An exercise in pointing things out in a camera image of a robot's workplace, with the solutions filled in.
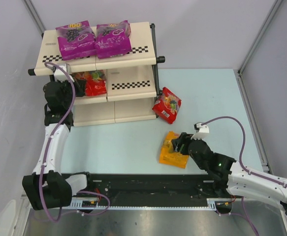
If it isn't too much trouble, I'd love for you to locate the red fruit candy bag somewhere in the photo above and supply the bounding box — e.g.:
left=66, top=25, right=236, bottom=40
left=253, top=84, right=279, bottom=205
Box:
left=72, top=70, right=107, bottom=97
left=152, top=87, right=182, bottom=124

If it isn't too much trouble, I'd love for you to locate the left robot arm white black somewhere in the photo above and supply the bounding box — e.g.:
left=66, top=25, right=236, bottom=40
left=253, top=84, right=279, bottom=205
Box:
left=22, top=81, right=88, bottom=210

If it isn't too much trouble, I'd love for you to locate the purple grape candy bag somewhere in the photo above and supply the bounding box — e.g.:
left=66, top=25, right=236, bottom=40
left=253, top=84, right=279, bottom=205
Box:
left=95, top=20, right=132, bottom=59
left=56, top=21, right=96, bottom=61

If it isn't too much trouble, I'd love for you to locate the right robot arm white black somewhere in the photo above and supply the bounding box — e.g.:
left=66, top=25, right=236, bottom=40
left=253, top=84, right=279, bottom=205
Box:
left=171, top=133, right=287, bottom=216

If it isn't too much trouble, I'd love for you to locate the orange mango candy bag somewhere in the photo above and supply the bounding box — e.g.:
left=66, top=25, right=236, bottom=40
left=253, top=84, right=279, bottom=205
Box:
left=159, top=131, right=189, bottom=169

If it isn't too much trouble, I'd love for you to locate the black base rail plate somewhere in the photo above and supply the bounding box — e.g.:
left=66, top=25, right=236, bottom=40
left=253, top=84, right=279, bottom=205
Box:
left=66, top=174, right=240, bottom=213

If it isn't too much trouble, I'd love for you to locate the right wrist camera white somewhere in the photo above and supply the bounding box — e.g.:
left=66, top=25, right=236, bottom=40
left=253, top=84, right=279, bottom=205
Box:
left=191, top=122, right=209, bottom=140

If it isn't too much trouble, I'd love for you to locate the beige three-tier shelf rack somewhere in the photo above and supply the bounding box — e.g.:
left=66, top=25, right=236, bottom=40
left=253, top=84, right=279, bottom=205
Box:
left=28, top=22, right=165, bottom=127

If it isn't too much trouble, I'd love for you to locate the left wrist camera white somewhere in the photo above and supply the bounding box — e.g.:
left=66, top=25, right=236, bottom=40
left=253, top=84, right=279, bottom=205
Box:
left=54, top=63, right=71, bottom=82

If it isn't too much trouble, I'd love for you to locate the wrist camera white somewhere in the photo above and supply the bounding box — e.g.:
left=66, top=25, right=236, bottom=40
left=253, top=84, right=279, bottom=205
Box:
left=54, top=63, right=71, bottom=82
left=191, top=122, right=209, bottom=140

